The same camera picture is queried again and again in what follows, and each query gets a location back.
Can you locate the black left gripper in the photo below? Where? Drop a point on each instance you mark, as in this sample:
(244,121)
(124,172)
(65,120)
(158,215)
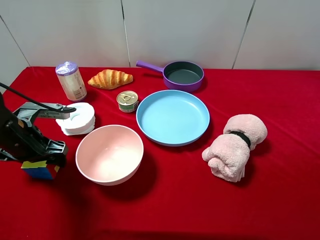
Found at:
(23,141)

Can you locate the multicolour puzzle cube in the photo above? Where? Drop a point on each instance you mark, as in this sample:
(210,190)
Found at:
(40,170)

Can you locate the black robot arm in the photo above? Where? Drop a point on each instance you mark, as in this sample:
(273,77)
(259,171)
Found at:
(21,141)

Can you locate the white round plastic container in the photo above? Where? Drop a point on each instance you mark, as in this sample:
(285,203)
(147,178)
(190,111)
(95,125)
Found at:
(80,122)

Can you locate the pink bowl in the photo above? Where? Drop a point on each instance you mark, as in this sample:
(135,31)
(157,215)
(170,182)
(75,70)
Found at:
(109,155)

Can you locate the purple-capped paper roll pack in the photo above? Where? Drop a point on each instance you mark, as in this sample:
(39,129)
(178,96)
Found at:
(71,81)

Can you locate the small tin can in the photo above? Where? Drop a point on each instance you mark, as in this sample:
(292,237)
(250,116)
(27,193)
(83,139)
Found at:
(128,101)

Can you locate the croissant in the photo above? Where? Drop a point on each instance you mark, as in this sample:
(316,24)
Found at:
(109,79)

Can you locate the blue plate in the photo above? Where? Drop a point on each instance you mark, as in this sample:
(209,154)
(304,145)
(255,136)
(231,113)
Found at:
(172,118)

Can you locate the purple saucepan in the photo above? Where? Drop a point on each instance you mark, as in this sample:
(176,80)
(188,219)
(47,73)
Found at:
(178,75)

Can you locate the pink rolled towel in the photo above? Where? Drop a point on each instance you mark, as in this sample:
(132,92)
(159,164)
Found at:
(229,153)

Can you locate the red velvet tablecloth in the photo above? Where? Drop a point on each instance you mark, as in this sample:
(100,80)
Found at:
(173,195)

